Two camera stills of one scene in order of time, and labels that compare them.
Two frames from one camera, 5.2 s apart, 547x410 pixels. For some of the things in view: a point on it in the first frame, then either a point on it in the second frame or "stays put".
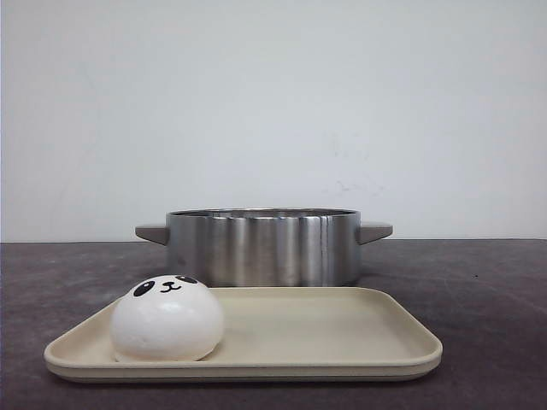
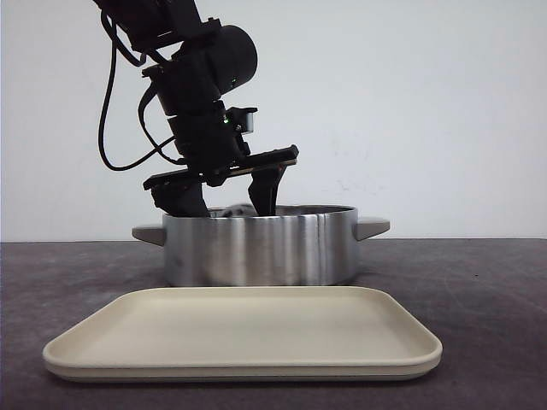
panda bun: [166, 318] → [241, 210]
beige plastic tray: [279, 334] stays put
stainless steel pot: [266, 247] stays put
